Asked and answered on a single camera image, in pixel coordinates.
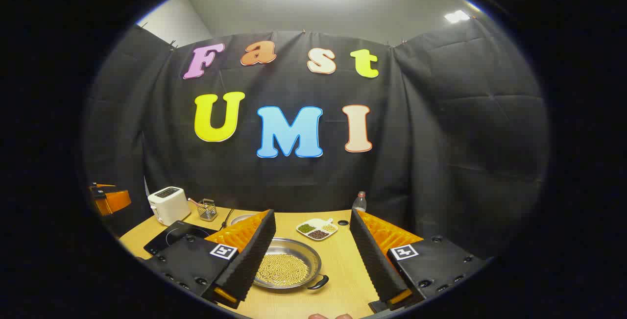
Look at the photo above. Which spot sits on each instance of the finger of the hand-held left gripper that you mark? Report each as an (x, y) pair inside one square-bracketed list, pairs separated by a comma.
[(115, 201)]

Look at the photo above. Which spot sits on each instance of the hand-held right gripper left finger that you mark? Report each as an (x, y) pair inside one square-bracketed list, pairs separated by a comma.
[(252, 255)]

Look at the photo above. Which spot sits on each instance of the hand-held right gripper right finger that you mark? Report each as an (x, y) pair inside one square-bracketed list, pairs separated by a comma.
[(374, 260)]

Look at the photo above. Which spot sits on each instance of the stainless steel pot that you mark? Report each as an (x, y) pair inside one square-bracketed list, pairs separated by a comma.
[(294, 247)]

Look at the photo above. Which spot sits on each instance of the black induction cooktop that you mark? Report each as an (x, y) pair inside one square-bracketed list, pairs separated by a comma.
[(169, 239)]

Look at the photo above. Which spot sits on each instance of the pile of soybeans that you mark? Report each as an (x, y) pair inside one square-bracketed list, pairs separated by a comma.
[(283, 269)]

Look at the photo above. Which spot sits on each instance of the white oval plate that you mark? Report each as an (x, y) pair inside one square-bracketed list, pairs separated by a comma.
[(240, 219)]

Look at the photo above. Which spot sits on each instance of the white toaster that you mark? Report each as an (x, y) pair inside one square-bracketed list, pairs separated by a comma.
[(169, 205)]

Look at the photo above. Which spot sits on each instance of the small soybean portion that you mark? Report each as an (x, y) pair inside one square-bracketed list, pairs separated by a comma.
[(329, 228)]

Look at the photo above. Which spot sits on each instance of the plastic water bottle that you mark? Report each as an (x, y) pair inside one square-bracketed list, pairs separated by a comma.
[(359, 204)]

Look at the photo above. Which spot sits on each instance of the green mung beans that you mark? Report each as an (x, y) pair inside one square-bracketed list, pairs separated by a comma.
[(306, 228)]

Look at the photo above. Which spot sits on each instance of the dark red beans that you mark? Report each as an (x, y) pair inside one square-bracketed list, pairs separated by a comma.
[(318, 234)]

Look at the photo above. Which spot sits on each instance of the white divided dish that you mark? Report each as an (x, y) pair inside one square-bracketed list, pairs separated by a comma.
[(318, 222)]

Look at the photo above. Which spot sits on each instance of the pink striped straw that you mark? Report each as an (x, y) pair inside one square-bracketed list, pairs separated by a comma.
[(193, 202)]

